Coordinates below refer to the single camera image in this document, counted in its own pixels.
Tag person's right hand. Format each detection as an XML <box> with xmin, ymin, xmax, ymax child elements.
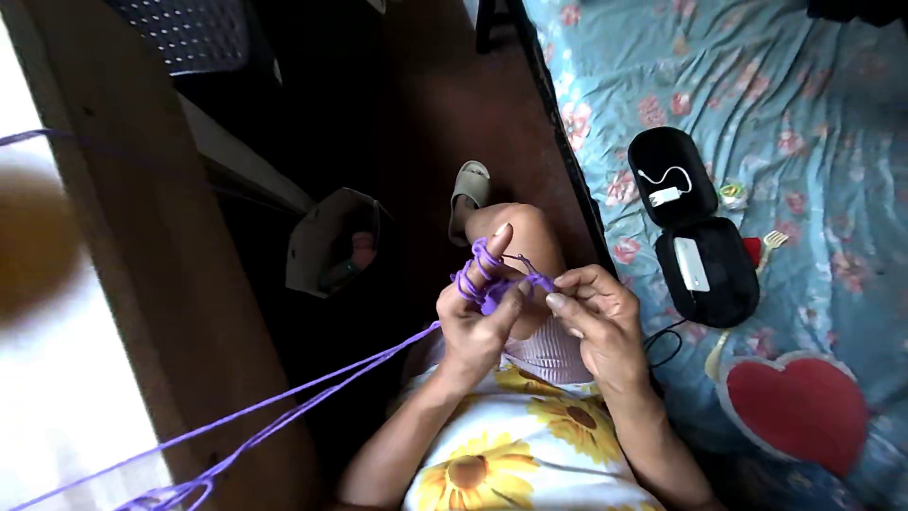
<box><xmin>545</xmin><ymin>264</ymin><xmax>649</xmax><ymax>398</ymax></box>

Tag beige bag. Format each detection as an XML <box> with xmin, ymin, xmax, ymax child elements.
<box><xmin>285</xmin><ymin>187</ymin><xmax>391</xmax><ymax>299</ymax></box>

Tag cream fork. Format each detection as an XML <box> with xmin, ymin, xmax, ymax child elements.
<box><xmin>756</xmin><ymin>230</ymin><xmax>790</xmax><ymax>276</ymax></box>

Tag purple yarn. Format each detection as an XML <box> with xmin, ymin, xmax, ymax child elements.
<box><xmin>0</xmin><ymin>129</ymin><xmax>506</xmax><ymax>511</ymax></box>

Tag purple crochet piece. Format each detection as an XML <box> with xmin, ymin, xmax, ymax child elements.
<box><xmin>477</xmin><ymin>273</ymin><xmax>557</xmax><ymax>317</ymax></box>

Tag cream utensil handle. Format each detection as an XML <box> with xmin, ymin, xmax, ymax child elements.
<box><xmin>704</xmin><ymin>329</ymin><xmax>732</xmax><ymax>380</ymax></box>

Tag thin metal crochet hook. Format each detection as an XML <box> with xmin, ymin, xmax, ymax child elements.
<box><xmin>504</xmin><ymin>253</ymin><xmax>541</xmax><ymax>280</ymax></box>

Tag black cable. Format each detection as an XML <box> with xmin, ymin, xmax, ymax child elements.
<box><xmin>643</xmin><ymin>318</ymin><xmax>689</xmax><ymax>369</ymax></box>

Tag person's left forearm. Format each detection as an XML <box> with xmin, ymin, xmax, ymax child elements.
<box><xmin>335</xmin><ymin>363</ymin><xmax>475</xmax><ymax>511</ymax></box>

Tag grey perforated plastic basket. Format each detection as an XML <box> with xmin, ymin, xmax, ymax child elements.
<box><xmin>105</xmin><ymin>0</ymin><xmax>283</xmax><ymax>89</ymax></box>

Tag red heart pillow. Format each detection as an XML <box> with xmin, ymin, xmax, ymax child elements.
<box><xmin>716</xmin><ymin>351</ymin><xmax>870</xmax><ymax>479</ymax></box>

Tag black hard-shell case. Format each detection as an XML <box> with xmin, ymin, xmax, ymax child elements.
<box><xmin>627</xmin><ymin>126</ymin><xmax>760</xmax><ymax>329</ymax></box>

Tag pink item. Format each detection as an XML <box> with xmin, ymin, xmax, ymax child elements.
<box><xmin>349</xmin><ymin>231</ymin><xmax>377</xmax><ymax>271</ymax></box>

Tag white adapter with cable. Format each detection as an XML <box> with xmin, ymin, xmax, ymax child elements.
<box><xmin>637</xmin><ymin>166</ymin><xmax>692</xmax><ymax>208</ymax></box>

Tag white rectangular power bank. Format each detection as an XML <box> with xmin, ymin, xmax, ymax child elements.
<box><xmin>673</xmin><ymin>237</ymin><xmax>710</xmax><ymax>293</ymax></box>

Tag beige slipper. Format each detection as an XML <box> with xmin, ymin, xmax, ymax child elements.
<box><xmin>448</xmin><ymin>160</ymin><xmax>492</xmax><ymax>248</ymax></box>

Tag grey board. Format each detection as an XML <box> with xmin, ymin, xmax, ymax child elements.
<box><xmin>175</xmin><ymin>92</ymin><xmax>316</xmax><ymax>215</ymax></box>

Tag blue floral bed sheet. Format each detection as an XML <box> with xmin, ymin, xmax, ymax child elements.
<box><xmin>524</xmin><ymin>0</ymin><xmax>908</xmax><ymax>511</ymax></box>

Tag person's right forearm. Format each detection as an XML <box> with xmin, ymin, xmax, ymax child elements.
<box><xmin>603</xmin><ymin>379</ymin><xmax>726</xmax><ymax>511</ymax></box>

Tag person's body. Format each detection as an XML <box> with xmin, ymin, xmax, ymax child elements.
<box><xmin>401</xmin><ymin>355</ymin><xmax>668</xmax><ymax>511</ymax></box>

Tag person's left hand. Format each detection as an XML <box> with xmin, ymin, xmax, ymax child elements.
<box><xmin>436</xmin><ymin>223</ymin><xmax>532</xmax><ymax>396</ymax></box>

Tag person's legs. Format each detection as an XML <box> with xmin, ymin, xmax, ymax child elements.
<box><xmin>404</xmin><ymin>195</ymin><xmax>595</xmax><ymax>386</ymax></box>

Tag brown wooden frame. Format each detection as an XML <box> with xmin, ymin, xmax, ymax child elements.
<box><xmin>0</xmin><ymin>0</ymin><xmax>334</xmax><ymax>511</ymax></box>

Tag bed with dark frame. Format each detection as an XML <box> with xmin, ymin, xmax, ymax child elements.
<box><xmin>475</xmin><ymin>0</ymin><xmax>632</xmax><ymax>320</ymax></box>

